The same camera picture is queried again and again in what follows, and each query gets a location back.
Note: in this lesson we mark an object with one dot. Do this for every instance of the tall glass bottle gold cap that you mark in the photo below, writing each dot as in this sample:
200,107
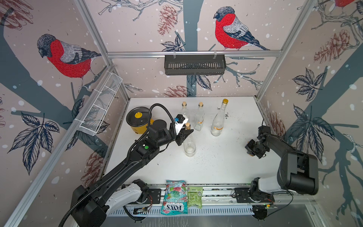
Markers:
218,122

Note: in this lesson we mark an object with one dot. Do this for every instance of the square glass bottle with cork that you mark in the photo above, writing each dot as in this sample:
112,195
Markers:
184,110

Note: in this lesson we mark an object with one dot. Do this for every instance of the aluminium front rail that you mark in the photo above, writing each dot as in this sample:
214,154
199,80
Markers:
205,195

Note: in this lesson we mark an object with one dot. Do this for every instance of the Fox's candy bag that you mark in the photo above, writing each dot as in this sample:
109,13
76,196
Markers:
175,198

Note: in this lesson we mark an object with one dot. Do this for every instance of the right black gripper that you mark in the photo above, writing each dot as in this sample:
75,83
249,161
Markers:
249,146

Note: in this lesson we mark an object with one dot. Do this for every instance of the black hanging wire shelf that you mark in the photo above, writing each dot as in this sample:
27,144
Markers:
203,64

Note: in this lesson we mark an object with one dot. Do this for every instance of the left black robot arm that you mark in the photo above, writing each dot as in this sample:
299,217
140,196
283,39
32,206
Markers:
91,205

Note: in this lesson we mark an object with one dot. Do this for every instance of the yellow pot with glass lid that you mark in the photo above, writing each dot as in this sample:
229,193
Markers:
137,119

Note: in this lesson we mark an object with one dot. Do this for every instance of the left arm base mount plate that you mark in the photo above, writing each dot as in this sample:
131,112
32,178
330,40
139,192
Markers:
149,195

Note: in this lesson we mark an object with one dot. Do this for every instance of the round glass bottle cork stopper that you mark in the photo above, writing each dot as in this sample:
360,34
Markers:
189,144

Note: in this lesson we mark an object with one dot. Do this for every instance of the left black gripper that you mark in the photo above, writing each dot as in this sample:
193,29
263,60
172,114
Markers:
182,136

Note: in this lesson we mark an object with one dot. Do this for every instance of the white wire mesh basket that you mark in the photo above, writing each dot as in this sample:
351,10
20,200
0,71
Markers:
94,118

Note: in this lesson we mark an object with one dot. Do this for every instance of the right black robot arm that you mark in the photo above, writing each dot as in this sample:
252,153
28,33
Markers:
297,171

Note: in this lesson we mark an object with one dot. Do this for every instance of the green snack packet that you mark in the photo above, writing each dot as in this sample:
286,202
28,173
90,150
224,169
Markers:
194,196

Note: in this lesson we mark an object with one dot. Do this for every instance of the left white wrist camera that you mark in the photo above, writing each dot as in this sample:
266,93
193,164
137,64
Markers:
180,120

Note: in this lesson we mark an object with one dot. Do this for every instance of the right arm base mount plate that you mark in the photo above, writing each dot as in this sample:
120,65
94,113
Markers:
252,194

